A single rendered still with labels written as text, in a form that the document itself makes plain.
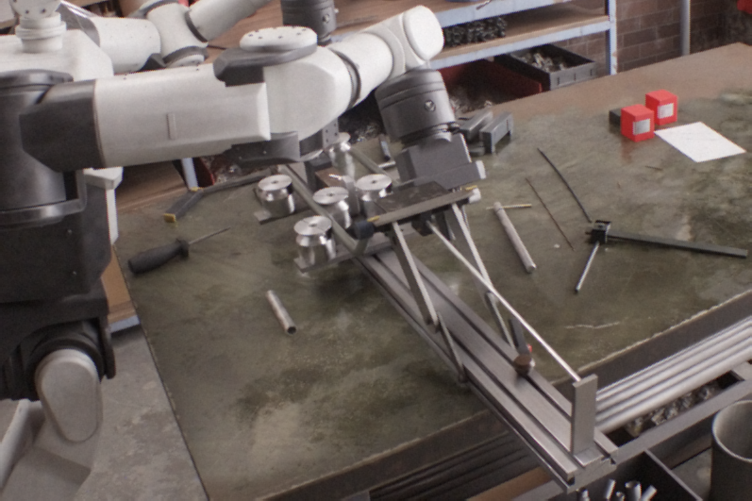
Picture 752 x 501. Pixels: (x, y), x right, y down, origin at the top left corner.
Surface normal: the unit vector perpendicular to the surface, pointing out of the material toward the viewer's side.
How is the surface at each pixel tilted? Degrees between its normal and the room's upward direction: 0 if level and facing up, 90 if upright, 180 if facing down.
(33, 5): 89
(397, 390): 0
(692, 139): 0
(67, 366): 90
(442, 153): 60
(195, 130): 95
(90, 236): 104
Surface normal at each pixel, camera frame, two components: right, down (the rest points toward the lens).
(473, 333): -0.11, -0.87
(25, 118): 0.19, 0.08
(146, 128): 0.22, 0.38
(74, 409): 0.41, 0.39
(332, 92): 0.62, 0.29
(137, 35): 0.78, -0.40
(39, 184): 0.74, -0.01
